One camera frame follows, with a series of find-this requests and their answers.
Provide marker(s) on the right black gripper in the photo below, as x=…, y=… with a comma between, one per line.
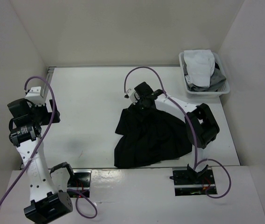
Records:
x=146, y=111

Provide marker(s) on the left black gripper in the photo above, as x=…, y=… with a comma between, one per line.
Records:
x=48, y=115

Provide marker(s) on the black skirt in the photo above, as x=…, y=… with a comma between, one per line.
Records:
x=148, y=137

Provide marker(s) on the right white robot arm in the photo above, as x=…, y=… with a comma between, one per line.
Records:
x=201, y=126

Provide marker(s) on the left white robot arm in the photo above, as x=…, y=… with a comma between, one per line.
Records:
x=49, y=199

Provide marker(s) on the white skirt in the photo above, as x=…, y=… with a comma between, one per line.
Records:
x=200, y=66

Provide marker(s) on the grey skirt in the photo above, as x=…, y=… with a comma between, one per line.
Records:
x=216, y=79

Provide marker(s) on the white plastic basket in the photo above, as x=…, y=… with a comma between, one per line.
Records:
x=224, y=88

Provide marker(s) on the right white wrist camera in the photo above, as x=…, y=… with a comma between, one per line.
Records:
x=132, y=96

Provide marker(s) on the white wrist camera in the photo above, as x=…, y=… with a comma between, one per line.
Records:
x=132, y=96
x=35, y=95

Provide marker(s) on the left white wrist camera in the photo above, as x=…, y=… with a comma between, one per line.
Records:
x=35, y=95

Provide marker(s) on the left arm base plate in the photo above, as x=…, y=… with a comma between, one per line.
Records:
x=80, y=182

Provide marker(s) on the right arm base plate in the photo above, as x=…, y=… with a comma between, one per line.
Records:
x=185, y=184

